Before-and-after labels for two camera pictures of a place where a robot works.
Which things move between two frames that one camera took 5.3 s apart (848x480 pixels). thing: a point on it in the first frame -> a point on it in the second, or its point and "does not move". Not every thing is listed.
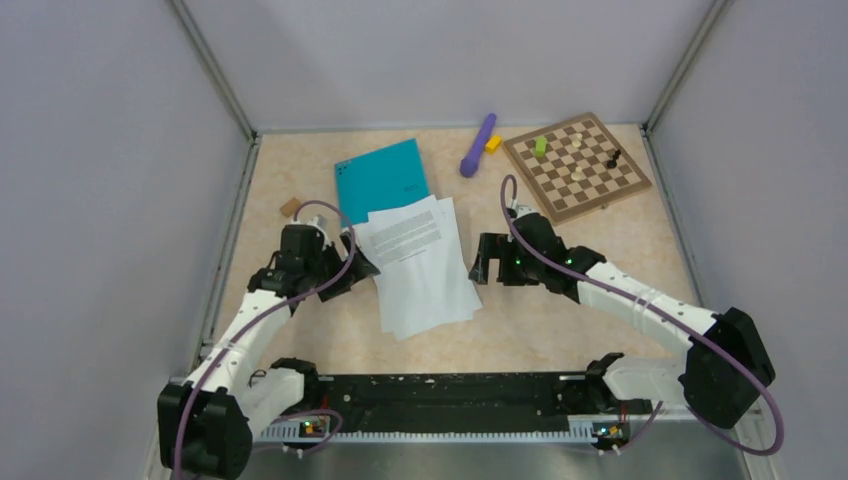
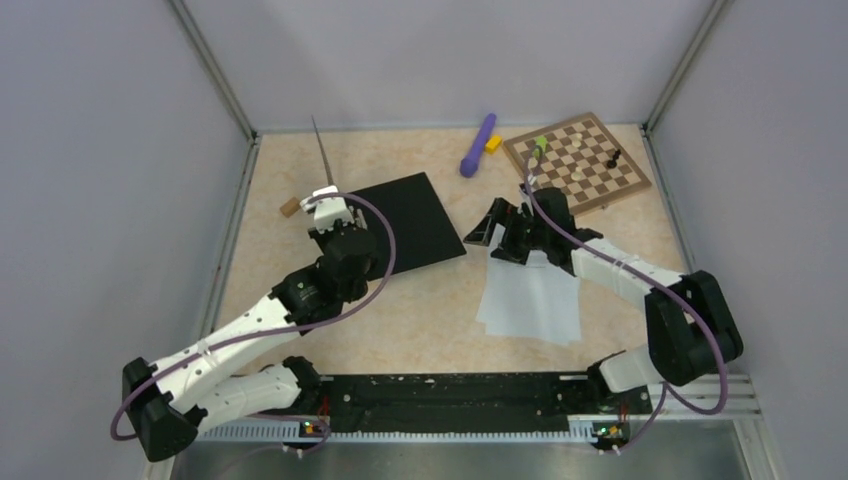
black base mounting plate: [463, 402] does not move
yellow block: [493, 144] does not move
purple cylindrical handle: [469, 164] does not move
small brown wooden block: [290, 207] does not move
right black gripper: [498, 246] -> [482, 235]
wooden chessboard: [575, 168] does not move
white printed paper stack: [426, 282] -> [538, 300]
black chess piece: [612, 163] does not move
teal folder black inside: [391, 178] -> [422, 230]
